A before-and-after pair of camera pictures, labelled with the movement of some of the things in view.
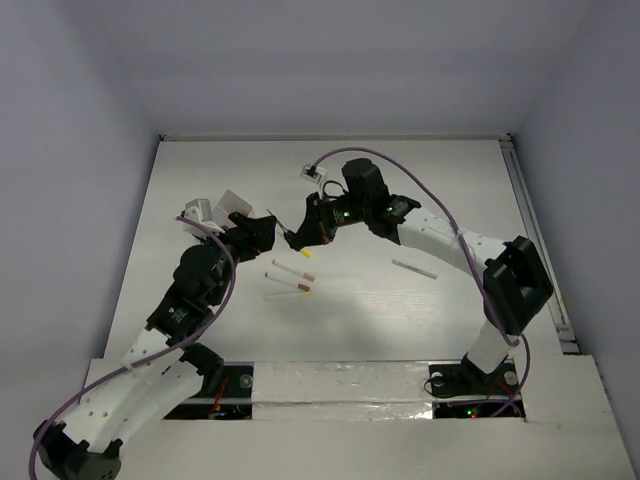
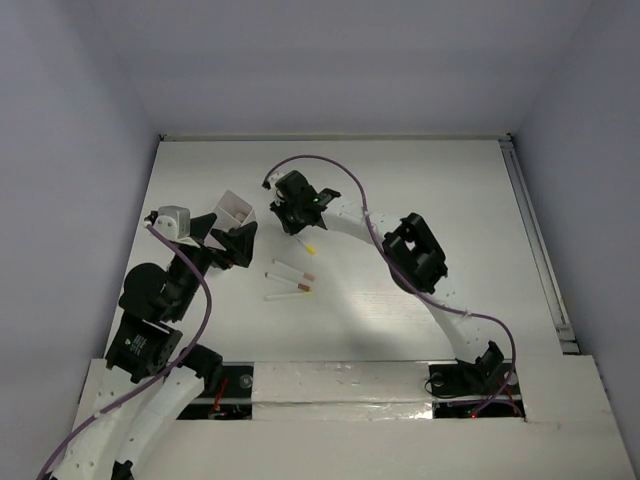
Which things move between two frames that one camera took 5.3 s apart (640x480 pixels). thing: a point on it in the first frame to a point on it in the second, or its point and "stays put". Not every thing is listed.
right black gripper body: x=346 y=210 to x=290 y=214
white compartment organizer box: x=229 y=203 stays put
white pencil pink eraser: x=307 y=275 stays put
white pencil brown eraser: x=288 y=282 stays put
